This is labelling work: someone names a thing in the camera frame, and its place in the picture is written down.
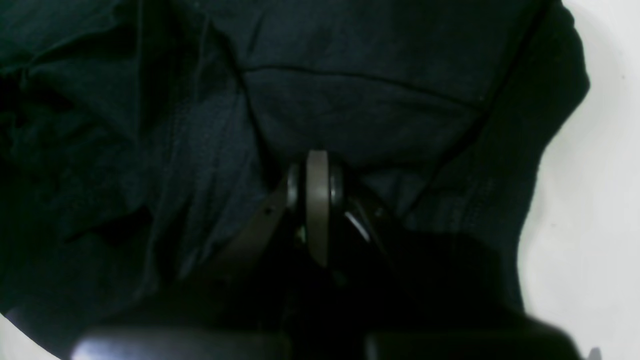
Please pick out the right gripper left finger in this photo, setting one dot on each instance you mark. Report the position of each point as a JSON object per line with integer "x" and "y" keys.
{"x": 226, "y": 309}

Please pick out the black T-shirt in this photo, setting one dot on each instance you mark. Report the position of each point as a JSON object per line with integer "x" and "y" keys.
{"x": 139, "y": 137}

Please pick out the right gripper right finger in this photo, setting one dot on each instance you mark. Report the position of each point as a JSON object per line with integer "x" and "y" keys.
{"x": 425, "y": 296}

